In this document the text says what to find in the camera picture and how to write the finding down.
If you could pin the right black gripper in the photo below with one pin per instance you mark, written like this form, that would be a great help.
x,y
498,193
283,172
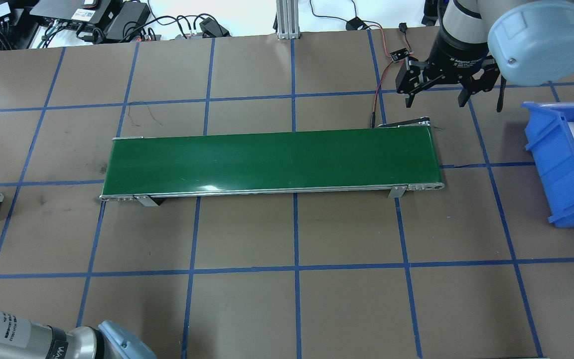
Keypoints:
x,y
459,58

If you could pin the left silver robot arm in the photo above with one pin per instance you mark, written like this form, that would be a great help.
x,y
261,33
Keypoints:
x,y
21,338

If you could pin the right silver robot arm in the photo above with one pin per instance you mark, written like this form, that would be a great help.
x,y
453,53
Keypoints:
x,y
531,40

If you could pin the small black sensor board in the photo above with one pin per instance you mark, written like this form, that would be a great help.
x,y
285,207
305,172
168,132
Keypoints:
x,y
400,55

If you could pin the green conveyor belt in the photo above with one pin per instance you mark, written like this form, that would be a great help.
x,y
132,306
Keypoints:
x,y
397,159

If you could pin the blue plastic bin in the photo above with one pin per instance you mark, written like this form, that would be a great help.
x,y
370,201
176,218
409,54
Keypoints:
x,y
550,134

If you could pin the black power adapter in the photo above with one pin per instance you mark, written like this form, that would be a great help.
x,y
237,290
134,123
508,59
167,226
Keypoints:
x,y
132,14

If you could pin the aluminium frame post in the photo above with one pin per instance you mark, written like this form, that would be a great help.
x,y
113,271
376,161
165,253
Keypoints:
x,y
287,21

